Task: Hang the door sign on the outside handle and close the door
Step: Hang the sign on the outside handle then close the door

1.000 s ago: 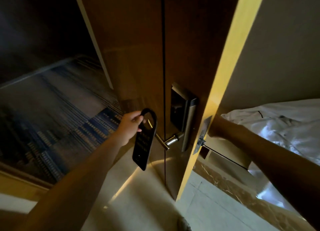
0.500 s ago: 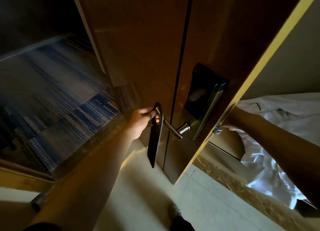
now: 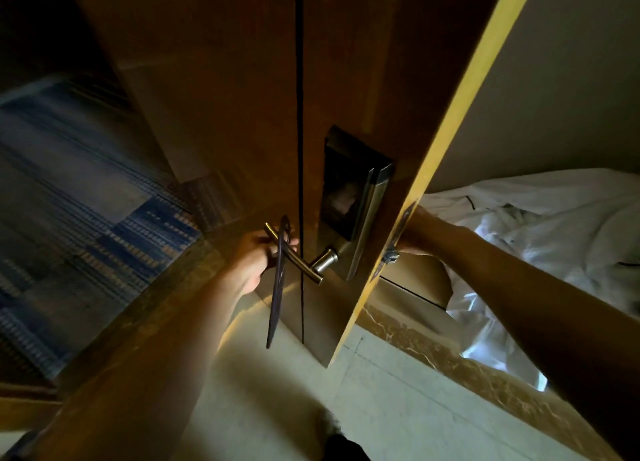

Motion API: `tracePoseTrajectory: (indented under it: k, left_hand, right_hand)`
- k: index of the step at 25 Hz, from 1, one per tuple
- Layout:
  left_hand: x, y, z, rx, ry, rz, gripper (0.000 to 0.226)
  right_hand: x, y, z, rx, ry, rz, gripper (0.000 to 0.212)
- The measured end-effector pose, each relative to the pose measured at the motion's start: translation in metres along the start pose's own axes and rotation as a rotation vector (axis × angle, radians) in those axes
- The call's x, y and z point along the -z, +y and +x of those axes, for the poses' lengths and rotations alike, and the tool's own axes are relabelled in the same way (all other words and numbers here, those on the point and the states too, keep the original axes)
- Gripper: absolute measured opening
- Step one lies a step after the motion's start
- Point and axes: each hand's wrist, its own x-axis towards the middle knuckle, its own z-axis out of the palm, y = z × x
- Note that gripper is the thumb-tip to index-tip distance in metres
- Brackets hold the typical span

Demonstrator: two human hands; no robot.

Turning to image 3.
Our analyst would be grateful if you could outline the silver metal door lever handle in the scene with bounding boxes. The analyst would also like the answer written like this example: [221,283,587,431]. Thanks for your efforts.
[263,222,340,286]

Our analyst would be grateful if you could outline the person's right hand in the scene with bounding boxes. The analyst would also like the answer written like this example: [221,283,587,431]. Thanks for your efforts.
[397,206,442,257]

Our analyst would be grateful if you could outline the person's right forearm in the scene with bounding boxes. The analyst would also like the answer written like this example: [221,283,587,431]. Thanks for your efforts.
[419,211,640,461]

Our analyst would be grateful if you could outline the dark door hanger sign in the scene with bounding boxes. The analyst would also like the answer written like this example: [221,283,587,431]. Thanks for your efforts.
[265,214,293,350]

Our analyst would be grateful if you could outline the person's leg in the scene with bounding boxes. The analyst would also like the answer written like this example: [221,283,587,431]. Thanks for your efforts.
[318,410,372,461]

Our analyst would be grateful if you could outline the pile of white bed linen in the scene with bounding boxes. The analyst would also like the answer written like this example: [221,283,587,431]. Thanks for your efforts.
[419,168,640,392]

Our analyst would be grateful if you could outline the metal door latch plate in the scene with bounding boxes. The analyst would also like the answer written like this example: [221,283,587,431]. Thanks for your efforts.
[371,202,420,282]

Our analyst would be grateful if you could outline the brown wooden door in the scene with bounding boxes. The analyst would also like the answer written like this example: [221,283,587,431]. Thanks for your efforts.
[65,0,542,369]

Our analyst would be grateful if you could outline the dark electronic door lock plate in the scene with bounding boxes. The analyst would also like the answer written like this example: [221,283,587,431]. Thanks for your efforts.
[317,125,396,282]

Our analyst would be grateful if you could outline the person's left hand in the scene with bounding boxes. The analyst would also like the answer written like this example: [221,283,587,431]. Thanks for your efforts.
[230,230,301,297]

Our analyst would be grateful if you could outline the person's left forearm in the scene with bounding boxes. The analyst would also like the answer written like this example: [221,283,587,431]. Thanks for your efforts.
[29,269,249,461]

